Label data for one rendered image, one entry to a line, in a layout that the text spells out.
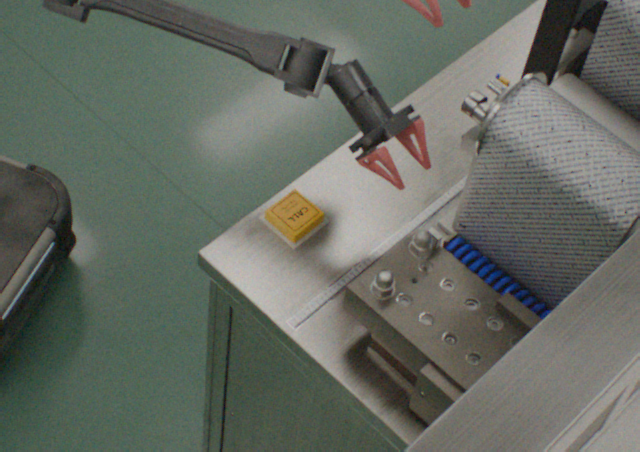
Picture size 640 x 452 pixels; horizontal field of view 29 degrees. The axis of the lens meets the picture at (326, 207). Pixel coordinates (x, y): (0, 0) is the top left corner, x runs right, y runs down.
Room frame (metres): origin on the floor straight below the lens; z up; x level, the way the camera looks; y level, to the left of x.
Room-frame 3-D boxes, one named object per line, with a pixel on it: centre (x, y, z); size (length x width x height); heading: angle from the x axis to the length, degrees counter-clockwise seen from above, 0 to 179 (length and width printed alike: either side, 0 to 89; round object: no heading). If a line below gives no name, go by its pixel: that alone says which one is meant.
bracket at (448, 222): (1.25, -0.22, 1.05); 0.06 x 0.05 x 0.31; 53
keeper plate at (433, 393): (0.88, -0.21, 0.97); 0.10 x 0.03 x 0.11; 53
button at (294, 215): (1.21, 0.05, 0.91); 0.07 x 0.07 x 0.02; 53
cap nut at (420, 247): (1.10, -0.15, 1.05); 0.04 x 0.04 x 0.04
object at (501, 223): (1.08, -0.30, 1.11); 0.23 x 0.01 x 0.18; 53
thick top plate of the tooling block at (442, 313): (0.96, -0.26, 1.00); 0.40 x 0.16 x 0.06; 53
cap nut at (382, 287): (1.02, -0.10, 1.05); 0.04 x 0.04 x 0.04
